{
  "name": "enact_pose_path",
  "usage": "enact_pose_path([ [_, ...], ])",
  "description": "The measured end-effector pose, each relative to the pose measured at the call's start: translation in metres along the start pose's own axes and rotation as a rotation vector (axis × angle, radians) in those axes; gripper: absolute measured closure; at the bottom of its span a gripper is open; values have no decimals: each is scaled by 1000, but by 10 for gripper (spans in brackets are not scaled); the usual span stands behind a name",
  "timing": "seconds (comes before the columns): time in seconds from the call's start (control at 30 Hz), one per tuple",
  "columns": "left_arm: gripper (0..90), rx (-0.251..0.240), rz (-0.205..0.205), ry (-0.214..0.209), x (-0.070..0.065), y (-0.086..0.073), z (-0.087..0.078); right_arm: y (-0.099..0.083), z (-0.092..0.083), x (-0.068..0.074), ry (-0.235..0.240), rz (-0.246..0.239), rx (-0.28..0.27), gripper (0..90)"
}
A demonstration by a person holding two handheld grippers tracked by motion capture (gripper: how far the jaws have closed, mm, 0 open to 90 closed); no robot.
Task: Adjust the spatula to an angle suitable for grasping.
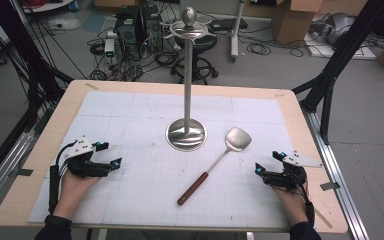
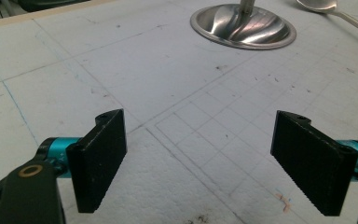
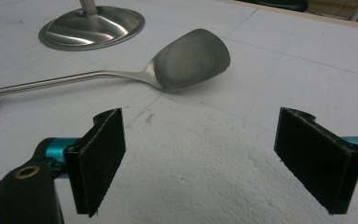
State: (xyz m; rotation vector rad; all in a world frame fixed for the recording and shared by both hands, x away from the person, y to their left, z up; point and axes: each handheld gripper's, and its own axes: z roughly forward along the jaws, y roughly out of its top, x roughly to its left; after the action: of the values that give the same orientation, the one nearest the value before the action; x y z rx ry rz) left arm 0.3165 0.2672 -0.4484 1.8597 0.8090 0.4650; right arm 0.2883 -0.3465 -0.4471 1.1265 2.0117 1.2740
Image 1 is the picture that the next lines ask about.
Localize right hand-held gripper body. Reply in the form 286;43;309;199
262;149;324;192

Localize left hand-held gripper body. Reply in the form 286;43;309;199
57;135;113;179

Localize metal spatula with wooden handle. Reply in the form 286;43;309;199
176;126;253;207

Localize metal utensil stand rack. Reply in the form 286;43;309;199
160;6;213;153

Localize person's right hand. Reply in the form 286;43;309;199
273;184;311;228

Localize white grid mat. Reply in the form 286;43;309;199
27;90;296;229

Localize grey tape strip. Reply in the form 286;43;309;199
319;181;341;192
15;168;35;178

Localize small white power unit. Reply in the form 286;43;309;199
103;31;119;66

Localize black computer tower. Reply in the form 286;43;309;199
141;4;165;54
114;5;145;52

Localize black round stool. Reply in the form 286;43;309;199
170;34;220;86

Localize large cardboard box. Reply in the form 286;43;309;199
271;0;325;47

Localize grey white headset bundle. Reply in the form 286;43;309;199
309;12;357;46

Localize flat black box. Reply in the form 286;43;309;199
209;17;249;34

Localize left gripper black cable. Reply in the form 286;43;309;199
48;140;78;215

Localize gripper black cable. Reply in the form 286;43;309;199
293;173;316;228
48;140;78;215

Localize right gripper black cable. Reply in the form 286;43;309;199
293;173;316;228

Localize aluminium rail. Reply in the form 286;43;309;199
300;107;372;240
0;130;37;219

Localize black frame struts with cables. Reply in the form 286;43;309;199
0;0;75;188

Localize coiled black floor cable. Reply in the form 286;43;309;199
246;42;272;57

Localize white stand post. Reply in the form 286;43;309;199
229;0;245;63

